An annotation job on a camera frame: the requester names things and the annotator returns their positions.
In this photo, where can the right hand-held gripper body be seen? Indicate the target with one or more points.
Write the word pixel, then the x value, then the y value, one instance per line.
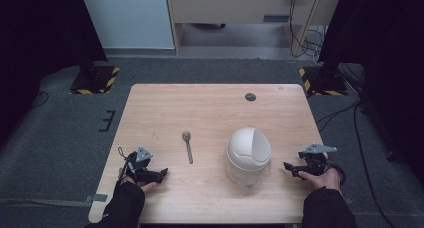
pixel 315 161

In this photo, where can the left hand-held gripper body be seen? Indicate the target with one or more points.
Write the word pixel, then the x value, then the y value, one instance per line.
pixel 139 164

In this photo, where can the metal spoon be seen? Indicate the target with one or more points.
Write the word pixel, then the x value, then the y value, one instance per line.
pixel 188 148

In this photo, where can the white lidded bowl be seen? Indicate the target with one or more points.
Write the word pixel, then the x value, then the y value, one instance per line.
pixel 248 154

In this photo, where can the person's left hand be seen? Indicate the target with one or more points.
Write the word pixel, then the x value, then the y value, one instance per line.
pixel 146 186

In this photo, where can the person's right hand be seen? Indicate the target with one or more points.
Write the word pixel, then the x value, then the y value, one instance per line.
pixel 323 181

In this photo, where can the grey floor tape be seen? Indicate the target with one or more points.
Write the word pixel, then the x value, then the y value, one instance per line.
pixel 97 198

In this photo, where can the black stand with striped base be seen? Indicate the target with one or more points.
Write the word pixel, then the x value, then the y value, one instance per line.
pixel 325 83
pixel 95 79

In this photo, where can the dark round table grommet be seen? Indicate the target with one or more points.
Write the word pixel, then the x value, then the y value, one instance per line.
pixel 250 97

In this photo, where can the dark curtain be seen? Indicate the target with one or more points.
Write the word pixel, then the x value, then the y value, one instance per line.
pixel 386 54
pixel 40 38

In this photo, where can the white panel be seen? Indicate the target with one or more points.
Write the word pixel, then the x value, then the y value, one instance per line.
pixel 128 18

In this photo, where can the light wooden desk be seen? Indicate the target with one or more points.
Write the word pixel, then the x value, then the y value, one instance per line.
pixel 233 8

